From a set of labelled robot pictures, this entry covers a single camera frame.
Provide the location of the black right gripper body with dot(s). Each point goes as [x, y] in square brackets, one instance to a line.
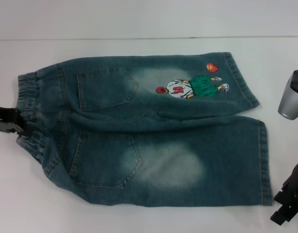
[297, 191]

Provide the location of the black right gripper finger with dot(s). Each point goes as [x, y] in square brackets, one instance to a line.
[282, 215]
[285, 195]

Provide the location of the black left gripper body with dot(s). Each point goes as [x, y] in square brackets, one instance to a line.
[4, 119]

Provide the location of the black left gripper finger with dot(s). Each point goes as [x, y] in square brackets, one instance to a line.
[23, 126]

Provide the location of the blue denim shorts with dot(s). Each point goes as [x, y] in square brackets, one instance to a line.
[163, 126]

